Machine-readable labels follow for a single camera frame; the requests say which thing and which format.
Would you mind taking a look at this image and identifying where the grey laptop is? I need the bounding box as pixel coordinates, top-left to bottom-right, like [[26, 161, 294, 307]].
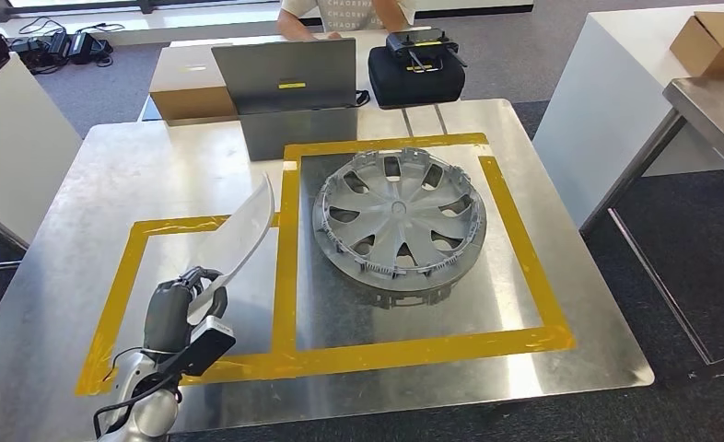
[[211, 37, 359, 117]]

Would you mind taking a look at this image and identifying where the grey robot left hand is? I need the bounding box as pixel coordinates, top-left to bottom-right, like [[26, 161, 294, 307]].
[[143, 266, 229, 355]]

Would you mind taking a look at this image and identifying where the seated person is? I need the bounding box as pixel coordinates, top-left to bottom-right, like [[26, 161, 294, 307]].
[[276, 0, 418, 42]]

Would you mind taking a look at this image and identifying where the white curved plastic part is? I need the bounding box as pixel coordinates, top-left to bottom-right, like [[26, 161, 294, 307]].
[[186, 172, 276, 326]]

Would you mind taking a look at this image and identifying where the silver wheel cover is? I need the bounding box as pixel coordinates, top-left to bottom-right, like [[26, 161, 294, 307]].
[[311, 146, 488, 294]]

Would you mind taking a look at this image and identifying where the black carry case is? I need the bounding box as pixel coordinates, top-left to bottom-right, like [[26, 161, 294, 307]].
[[368, 45, 467, 111]]

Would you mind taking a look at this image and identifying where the brown cardboard box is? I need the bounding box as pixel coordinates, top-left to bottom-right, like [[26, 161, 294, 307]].
[[670, 10, 724, 78], [149, 43, 239, 122]]

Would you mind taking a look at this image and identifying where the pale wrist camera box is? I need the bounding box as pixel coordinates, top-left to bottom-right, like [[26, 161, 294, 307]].
[[175, 316, 238, 378]]

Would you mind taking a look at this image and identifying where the black power adapter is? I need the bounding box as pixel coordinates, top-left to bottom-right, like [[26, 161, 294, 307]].
[[68, 31, 114, 66], [45, 29, 72, 63]]

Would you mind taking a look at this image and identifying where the yellow tape double rectangle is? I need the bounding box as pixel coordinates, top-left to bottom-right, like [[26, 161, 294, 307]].
[[75, 132, 577, 398]]

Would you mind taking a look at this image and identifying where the steel workbench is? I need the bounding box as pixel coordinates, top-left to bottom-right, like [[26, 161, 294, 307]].
[[0, 99, 655, 442]]

